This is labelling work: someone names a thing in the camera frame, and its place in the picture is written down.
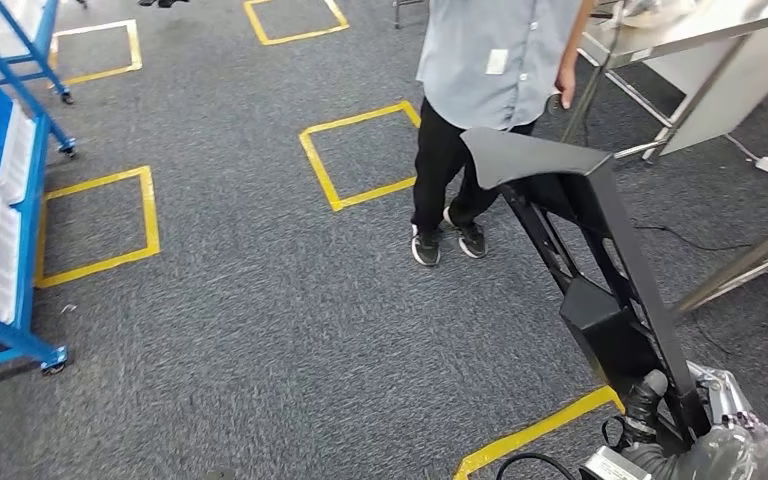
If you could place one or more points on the blue wheeled bin cart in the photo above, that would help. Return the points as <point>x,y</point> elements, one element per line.
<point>46,40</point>
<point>33,218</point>

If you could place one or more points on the long black plastic car part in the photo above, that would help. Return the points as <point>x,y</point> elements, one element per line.
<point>622,265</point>

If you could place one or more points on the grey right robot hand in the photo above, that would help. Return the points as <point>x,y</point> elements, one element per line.
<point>722,457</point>

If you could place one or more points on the large stainless steel workbench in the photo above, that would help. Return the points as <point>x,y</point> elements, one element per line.
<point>742,265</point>

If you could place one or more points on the white plastic bin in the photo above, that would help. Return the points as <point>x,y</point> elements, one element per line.
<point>16,159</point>
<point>0,265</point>
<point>0,26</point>

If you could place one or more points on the small stainless steel table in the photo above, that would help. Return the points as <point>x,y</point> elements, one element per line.
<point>689,30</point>

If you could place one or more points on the clear plastic bag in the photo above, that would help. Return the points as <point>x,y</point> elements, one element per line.
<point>656,10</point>

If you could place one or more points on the person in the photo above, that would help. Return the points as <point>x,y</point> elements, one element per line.
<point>490,66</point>

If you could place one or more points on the person's hand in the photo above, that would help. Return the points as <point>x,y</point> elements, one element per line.
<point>565,86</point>

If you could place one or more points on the person's forearm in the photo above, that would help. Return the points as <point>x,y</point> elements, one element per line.
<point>579,33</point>

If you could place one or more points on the white desk with side panel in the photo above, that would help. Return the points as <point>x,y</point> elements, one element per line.
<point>722,99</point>

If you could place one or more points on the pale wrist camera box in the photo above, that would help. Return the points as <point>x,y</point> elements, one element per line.
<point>612,467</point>

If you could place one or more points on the black and white sneaker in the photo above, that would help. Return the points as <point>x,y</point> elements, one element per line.
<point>470,240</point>
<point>426,248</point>

